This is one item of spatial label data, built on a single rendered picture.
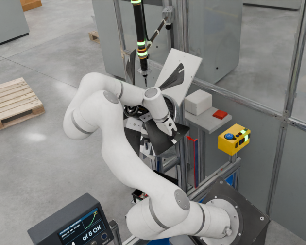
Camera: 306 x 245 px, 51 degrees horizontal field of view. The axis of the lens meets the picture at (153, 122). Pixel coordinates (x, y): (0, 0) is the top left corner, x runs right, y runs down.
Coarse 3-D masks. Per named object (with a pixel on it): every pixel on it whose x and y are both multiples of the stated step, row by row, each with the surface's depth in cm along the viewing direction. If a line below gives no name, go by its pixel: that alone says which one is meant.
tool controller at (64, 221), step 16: (64, 208) 122; (80, 208) 120; (96, 208) 120; (48, 224) 116; (64, 224) 113; (80, 224) 117; (96, 224) 121; (32, 240) 114; (48, 240) 110; (64, 240) 114; (80, 240) 118; (96, 240) 122
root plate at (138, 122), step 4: (128, 120) 184; (132, 120) 184; (136, 120) 185; (128, 124) 184; (132, 124) 184; (136, 124) 185; (140, 124) 185; (132, 128) 184; (136, 128) 185; (140, 128) 185
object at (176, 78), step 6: (180, 66) 176; (174, 72) 176; (180, 72) 169; (168, 78) 178; (174, 78) 169; (180, 78) 165; (162, 84) 175; (168, 84) 169; (174, 84) 165; (162, 90) 169
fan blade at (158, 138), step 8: (152, 120) 175; (152, 128) 170; (184, 128) 166; (152, 136) 167; (160, 136) 166; (176, 136) 164; (152, 144) 165; (160, 144) 163; (168, 144) 162; (160, 152) 161
